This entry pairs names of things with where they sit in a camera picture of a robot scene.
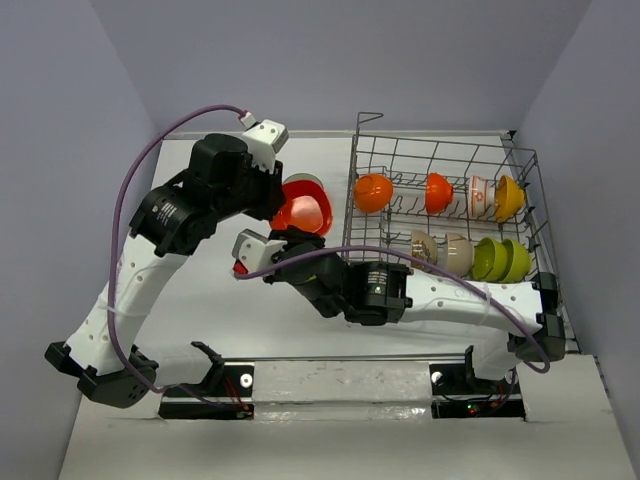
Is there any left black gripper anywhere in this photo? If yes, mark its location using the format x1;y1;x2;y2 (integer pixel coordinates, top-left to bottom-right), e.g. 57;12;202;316
213;150;288;221

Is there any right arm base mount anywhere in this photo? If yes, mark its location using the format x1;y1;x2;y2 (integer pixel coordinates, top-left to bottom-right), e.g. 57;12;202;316
430;347;526;420

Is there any orange square bowl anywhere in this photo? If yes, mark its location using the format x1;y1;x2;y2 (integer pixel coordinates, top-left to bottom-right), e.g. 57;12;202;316
270;177;333;236

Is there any pale green ceramic bowl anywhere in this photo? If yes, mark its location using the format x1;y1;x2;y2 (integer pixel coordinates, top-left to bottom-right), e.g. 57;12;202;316
283;173;324;187

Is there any grey wire dish rack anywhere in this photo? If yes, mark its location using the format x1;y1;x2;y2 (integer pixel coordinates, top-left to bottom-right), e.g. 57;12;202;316
343;112;562;322

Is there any lime green bowl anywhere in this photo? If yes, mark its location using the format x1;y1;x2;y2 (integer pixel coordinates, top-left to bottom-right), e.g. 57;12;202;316
499;239;532;283
472;238;508;282

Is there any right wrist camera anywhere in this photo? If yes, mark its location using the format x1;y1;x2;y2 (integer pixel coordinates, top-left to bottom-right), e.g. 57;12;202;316
232;229;286;275

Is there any red white patterned bowl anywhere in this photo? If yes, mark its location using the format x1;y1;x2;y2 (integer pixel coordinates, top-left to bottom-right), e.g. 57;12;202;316
467;175;495;218

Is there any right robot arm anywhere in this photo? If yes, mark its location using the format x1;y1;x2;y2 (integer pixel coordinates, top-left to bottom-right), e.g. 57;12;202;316
237;232;566;392

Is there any beige painted ceramic bowl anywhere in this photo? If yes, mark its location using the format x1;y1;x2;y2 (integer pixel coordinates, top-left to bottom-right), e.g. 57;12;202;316
411;230;438;265

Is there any orange round bowl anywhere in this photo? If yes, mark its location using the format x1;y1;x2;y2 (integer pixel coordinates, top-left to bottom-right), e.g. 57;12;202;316
425;173;454;215

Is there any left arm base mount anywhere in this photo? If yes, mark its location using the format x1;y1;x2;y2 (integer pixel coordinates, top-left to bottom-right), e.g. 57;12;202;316
158;341;255;421

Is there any small white bowl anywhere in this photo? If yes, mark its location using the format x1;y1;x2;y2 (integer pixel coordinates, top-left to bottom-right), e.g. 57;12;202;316
353;174;394;214

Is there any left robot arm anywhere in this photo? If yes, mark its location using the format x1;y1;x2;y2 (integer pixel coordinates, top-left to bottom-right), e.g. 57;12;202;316
44;122;289;409

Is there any yellow bowl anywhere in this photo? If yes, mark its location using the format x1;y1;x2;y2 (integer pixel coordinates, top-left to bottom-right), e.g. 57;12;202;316
494;175;526;223

